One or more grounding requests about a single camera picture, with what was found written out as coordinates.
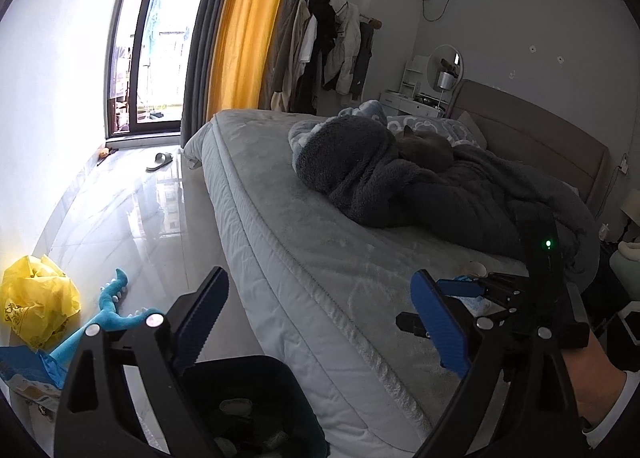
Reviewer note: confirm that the dark fleece blanket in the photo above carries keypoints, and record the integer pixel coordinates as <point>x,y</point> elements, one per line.
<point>354,163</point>

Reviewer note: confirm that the blue snack bag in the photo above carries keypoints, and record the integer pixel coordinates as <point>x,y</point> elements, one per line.
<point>35,376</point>

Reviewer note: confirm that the clear bubble wrap sheet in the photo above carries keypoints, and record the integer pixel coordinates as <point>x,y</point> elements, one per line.
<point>142,405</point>

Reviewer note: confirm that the yellow plastic bag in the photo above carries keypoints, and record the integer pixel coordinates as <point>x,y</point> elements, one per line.
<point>37,300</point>

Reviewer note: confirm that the brown headboard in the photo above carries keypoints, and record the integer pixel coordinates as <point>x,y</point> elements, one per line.
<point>515,129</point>

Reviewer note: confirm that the dark teal trash bin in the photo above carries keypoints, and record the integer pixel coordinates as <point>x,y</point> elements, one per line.
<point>252,406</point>

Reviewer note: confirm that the yellow curtain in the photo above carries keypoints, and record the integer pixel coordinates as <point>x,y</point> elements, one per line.
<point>240,54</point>

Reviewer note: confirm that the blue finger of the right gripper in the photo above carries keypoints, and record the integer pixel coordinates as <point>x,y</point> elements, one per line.
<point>496,286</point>
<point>411,323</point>

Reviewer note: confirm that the dark balcony door frame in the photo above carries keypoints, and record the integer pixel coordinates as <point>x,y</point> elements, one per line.
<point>122,72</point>

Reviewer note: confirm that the blue plush tentacle toy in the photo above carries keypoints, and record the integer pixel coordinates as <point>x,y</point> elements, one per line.
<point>107,318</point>

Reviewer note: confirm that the round vanity mirror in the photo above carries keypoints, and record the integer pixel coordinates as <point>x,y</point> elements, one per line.
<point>444,68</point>

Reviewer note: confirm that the white sock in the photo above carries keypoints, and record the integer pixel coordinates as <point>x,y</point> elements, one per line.
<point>474,269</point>

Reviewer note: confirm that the light grey bed mattress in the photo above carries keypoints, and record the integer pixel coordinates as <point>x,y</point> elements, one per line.
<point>322,292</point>

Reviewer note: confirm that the clothes on rack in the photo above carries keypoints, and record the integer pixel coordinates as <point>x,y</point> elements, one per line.
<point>327,46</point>

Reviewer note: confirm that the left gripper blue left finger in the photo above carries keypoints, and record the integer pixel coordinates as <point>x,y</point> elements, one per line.
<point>193,316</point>

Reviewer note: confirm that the person's right hand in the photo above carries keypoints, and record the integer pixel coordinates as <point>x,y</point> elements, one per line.
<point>596,382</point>

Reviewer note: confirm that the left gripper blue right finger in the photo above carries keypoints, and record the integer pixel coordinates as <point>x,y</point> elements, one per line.
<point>445,331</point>

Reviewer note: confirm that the grey cat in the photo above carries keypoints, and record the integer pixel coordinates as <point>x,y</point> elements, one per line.
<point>427,149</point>

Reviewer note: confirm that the blue patterned quilt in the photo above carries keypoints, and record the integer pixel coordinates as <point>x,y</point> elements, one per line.
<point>455,131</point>

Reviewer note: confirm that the grey slipper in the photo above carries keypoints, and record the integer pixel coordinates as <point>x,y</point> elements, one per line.
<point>161,160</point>

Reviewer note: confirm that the grey curtain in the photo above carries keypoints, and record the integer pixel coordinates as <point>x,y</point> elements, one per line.
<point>200,60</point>

